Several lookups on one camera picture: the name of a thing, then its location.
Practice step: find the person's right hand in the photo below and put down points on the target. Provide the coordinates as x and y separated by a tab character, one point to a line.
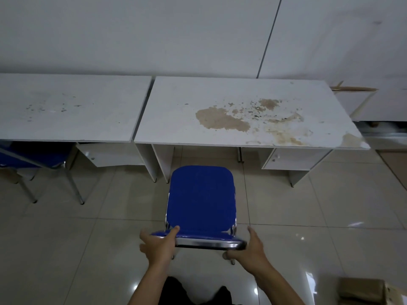
252	252

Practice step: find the person's left hand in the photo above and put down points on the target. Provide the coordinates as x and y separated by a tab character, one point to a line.
157	247

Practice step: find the person's left thumb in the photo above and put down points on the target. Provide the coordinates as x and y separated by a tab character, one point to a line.
170	233

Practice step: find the person's right thumb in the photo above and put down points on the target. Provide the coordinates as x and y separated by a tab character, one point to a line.
253	236

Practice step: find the blue folding chair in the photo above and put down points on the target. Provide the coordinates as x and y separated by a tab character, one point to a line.
200	203

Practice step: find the person's left forearm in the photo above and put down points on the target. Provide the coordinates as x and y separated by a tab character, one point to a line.
148	285

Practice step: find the person's right forearm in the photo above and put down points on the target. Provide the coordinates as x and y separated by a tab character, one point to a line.
279	287

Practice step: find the person's black trousers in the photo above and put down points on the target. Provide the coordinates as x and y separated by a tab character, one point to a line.
197	295

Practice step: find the stained white desk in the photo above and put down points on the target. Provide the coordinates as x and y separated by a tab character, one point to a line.
248	114

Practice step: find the cardboard box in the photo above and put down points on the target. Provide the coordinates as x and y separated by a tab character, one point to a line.
368	290

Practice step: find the blue metal-legged chair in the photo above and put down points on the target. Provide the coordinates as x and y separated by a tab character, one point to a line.
35	158

